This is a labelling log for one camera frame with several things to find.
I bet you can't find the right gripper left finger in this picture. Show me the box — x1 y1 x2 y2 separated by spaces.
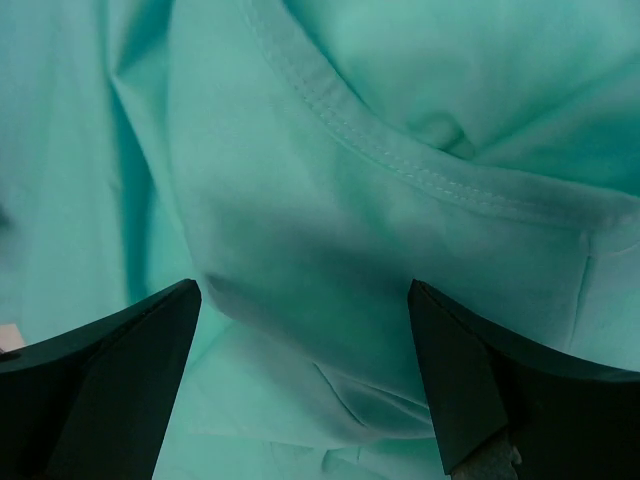
1 279 201 480

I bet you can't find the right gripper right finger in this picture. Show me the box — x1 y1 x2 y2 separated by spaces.
408 281 639 479

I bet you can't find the teal green t shirt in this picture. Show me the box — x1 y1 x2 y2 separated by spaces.
1 0 639 479

